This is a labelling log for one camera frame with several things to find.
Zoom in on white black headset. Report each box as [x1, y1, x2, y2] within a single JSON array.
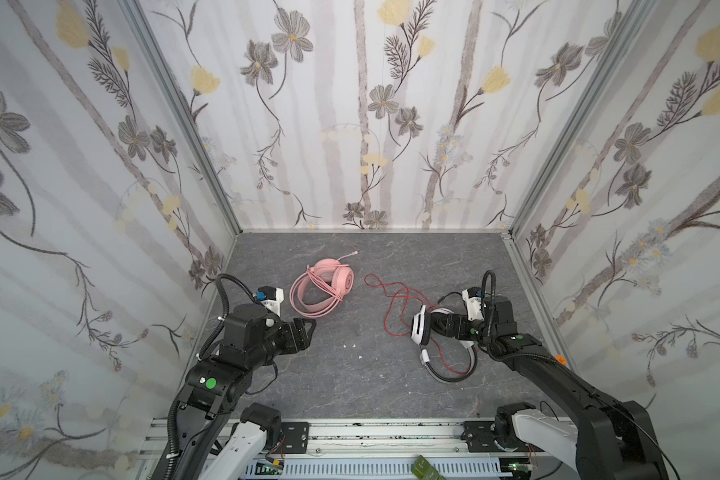
[[409, 305, 478, 385]]

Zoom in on red headset cable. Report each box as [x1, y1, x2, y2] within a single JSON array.
[[363, 274, 475, 376]]

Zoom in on pink headset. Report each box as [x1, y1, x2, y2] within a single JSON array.
[[289, 251, 359, 319]]

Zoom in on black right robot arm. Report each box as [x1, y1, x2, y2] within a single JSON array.
[[411, 270, 680, 479]]

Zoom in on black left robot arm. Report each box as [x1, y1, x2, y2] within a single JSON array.
[[152, 273, 316, 479]]

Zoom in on green circuit board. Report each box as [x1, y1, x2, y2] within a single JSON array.
[[411, 456, 445, 480]]

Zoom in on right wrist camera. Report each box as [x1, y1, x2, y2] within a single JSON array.
[[461, 287, 484, 321]]

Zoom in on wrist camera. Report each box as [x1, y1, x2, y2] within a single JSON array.
[[255, 286, 284, 315], [461, 287, 484, 321]]

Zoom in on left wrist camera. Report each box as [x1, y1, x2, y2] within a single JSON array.
[[255, 286, 284, 315]]

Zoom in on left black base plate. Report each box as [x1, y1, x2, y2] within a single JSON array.
[[277, 422, 310, 455]]

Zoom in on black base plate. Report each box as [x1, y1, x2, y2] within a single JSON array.
[[460, 420, 501, 453], [277, 422, 310, 455]]

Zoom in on aluminium mounting rail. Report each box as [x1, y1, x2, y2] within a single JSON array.
[[130, 418, 582, 479]]

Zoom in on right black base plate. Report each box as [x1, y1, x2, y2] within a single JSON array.
[[460, 420, 501, 453]]

